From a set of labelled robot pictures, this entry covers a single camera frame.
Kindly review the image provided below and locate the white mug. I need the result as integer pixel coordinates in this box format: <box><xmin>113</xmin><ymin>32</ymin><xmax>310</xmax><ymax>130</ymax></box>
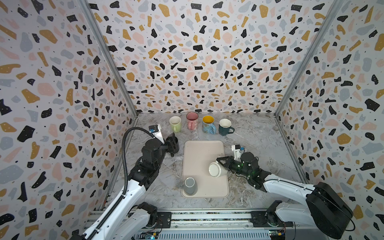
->
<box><xmin>209</xmin><ymin>162</ymin><xmax>228</xmax><ymax>178</ymax></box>

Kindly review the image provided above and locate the light green mug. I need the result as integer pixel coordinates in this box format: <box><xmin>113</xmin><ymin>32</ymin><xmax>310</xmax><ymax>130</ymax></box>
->
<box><xmin>169</xmin><ymin>116</ymin><xmax>182</xmax><ymax>133</ymax></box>

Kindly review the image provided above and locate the dark green mug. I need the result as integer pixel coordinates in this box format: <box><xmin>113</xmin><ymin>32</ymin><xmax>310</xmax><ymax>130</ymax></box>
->
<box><xmin>219</xmin><ymin>119</ymin><xmax>235</xmax><ymax>136</ymax></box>

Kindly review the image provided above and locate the light blue mug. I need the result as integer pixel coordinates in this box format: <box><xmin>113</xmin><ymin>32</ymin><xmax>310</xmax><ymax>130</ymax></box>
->
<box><xmin>202</xmin><ymin>116</ymin><xmax>217</xmax><ymax>135</ymax></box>

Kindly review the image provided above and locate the pink mug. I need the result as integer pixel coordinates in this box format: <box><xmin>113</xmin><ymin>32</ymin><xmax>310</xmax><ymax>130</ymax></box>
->
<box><xmin>186</xmin><ymin>112</ymin><xmax>199</xmax><ymax>131</ymax></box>

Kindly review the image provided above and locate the grey mug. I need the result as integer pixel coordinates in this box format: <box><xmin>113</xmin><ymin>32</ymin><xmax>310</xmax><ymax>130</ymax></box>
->
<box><xmin>183</xmin><ymin>177</ymin><xmax>198</xmax><ymax>196</ymax></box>

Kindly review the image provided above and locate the black mug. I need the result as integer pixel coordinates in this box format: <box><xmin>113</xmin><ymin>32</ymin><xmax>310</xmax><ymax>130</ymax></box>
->
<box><xmin>170</xmin><ymin>136</ymin><xmax>180</xmax><ymax>157</ymax></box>

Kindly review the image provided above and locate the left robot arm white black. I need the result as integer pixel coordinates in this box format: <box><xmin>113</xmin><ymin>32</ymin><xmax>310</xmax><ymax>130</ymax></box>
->
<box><xmin>71</xmin><ymin>134</ymin><xmax>180</xmax><ymax>240</ymax></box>

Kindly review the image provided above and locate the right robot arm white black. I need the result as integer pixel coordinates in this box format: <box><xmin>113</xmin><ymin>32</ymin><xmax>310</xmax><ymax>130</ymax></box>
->
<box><xmin>216</xmin><ymin>152</ymin><xmax>353</xmax><ymax>240</ymax></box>

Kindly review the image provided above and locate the beige serving tray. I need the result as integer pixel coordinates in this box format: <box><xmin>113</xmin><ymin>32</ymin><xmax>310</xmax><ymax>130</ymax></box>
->
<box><xmin>181</xmin><ymin>141</ymin><xmax>229</xmax><ymax>198</ymax></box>

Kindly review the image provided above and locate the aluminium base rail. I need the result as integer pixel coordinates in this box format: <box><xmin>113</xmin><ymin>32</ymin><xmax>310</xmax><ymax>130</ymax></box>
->
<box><xmin>83</xmin><ymin>208</ymin><xmax>338</xmax><ymax>240</ymax></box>

